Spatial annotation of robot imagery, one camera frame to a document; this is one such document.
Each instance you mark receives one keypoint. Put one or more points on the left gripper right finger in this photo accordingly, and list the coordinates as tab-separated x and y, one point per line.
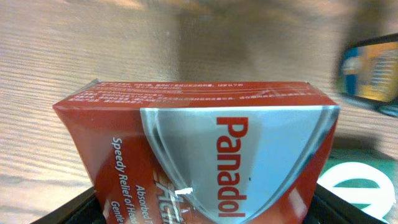
328	208

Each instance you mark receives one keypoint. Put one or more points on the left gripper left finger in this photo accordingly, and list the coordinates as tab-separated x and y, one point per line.
83	209

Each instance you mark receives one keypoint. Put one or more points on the green Zam-Buk box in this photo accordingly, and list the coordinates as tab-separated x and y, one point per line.
365	178

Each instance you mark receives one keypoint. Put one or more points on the red Panadol box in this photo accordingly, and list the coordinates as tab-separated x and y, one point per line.
201	152

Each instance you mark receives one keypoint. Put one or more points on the clear plastic container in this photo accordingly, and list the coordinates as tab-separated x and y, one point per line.
388	109

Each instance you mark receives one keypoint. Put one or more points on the blue medicine box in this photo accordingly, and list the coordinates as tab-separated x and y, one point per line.
370	72

